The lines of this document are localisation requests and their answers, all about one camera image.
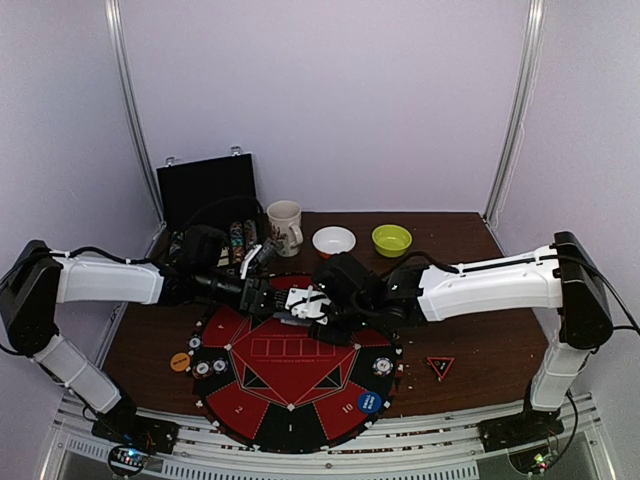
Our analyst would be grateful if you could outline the white floral ceramic mug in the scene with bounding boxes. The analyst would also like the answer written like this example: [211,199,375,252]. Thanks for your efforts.
[266,200,304,258]

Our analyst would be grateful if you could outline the left black cable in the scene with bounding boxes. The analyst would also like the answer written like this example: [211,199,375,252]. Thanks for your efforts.
[149,195,266,261]

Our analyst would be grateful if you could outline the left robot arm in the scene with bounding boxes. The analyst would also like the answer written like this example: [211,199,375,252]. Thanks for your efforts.
[1,225,289,444]

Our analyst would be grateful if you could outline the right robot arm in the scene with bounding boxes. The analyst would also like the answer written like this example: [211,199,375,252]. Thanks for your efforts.
[310,231,613,442]

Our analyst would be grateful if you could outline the white orange bowl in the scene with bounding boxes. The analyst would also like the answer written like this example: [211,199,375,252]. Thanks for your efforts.
[312,226,357,259]

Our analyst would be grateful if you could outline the aluminium frame post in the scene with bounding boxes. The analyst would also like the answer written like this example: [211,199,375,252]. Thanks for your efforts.
[103,0,166,229]
[483,0,546,229]

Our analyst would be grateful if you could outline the grey card deck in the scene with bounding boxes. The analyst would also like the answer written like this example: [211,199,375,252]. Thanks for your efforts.
[273,311,312,325]

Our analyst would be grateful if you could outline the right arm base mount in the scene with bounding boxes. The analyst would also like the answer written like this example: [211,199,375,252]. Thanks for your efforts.
[477,410,564,452]

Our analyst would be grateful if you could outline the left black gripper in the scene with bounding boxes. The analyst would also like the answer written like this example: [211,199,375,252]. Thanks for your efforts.
[195,265,287,315]

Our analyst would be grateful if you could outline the left aluminium frame post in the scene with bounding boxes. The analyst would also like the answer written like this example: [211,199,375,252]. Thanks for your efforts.
[103,0,166,229]

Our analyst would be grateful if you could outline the stack of poker chips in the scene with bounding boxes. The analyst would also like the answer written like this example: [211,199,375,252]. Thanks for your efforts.
[372,357,394,377]

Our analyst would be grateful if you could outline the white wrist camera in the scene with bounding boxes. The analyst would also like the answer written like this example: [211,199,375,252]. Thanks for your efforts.
[285,286,331,321]
[239,238,277,280]

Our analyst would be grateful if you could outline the blue small blind button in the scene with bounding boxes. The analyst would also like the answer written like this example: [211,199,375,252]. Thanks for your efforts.
[357,391,382,415]

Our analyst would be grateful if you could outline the black poker chip case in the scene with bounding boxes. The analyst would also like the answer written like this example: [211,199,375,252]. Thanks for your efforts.
[156,153,264,266]

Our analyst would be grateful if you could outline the aluminium front rail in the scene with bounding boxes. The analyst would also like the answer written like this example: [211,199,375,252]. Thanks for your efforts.
[39,394,616,480]

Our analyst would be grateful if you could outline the orange big blind button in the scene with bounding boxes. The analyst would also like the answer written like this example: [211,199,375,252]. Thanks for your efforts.
[170,352,191,373]

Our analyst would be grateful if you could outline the black red triangular marker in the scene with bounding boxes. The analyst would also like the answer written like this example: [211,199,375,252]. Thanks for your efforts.
[426,357,455,382]

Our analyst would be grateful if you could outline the right aluminium frame post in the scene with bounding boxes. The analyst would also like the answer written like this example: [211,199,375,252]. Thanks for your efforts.
[483,0,546,229]

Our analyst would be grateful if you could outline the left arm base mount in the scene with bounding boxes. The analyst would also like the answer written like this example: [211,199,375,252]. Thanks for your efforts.
[91,412,179,454]

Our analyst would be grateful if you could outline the round red black poker mat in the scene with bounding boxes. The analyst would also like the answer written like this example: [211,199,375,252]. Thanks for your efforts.
[188,305,403,454]

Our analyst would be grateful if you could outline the poker chip stack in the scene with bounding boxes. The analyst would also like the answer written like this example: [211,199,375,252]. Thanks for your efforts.
[192,361,213,380]
[188,336,202,350]
[212,358,229,375]

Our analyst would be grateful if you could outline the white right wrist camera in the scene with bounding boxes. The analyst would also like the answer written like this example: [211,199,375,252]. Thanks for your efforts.
[285,286,331,321]

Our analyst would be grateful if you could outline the lime green bowl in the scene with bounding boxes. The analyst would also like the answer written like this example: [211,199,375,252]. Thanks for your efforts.
[371,224,413,258]

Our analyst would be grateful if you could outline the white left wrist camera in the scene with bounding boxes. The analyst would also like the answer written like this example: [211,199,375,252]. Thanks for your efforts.
[239,238,277,280]

